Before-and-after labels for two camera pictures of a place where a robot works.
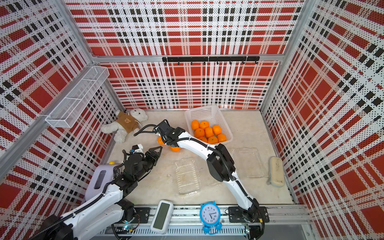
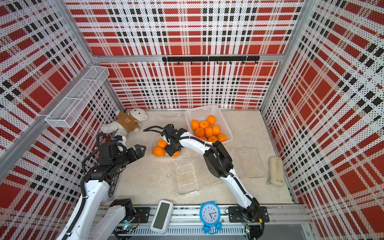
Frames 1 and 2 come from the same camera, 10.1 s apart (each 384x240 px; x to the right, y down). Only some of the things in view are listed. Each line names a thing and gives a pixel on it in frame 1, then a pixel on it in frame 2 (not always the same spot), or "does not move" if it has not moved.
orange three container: (212, 140) does not move
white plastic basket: (207, 124) does not move
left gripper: (155, 154) -> (140, 154)
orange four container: (221, 137) does not move
